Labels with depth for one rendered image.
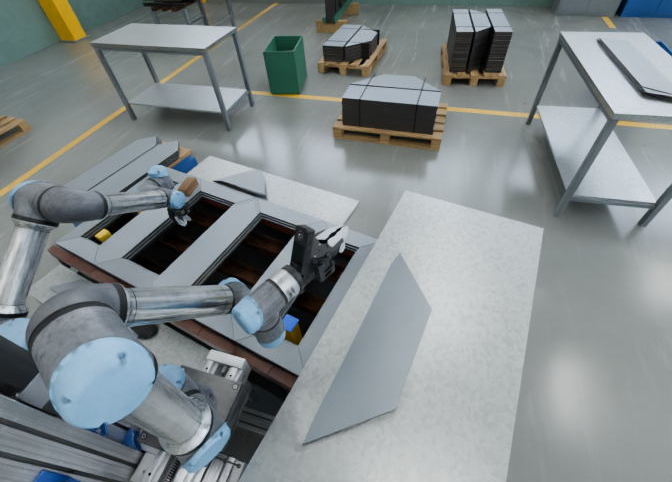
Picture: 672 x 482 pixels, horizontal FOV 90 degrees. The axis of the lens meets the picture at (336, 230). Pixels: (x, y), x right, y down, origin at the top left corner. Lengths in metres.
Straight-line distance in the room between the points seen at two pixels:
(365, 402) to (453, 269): 0.59
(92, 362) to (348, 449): 0.71
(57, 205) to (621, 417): 2.75
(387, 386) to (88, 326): 0.78
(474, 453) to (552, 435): 1.30
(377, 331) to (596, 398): 1.67
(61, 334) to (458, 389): 0.96
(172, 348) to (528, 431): 1.88
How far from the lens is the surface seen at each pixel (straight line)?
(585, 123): 4.38
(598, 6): 8.86
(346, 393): 1.08
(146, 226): 2.08
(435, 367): 1.15
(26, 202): 1.38
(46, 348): 0.63
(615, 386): 2.67
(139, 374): 0.60
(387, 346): 1.13
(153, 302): 0.76
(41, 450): 1.04
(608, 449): 2.50
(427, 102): 3.75
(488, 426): 1.14
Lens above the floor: 2.10
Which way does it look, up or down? 47 degrees down
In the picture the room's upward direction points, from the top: 5 degrees counter-clockwise
